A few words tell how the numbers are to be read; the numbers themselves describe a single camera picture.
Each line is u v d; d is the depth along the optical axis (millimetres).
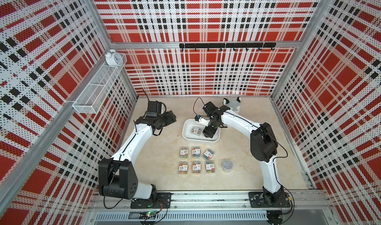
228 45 899
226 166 825
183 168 821
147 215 691
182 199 752
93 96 953
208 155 865
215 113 695
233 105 888
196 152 883
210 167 821
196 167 822
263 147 544
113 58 800
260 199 733
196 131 982
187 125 987
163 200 737
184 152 883
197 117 854
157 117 690
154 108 651
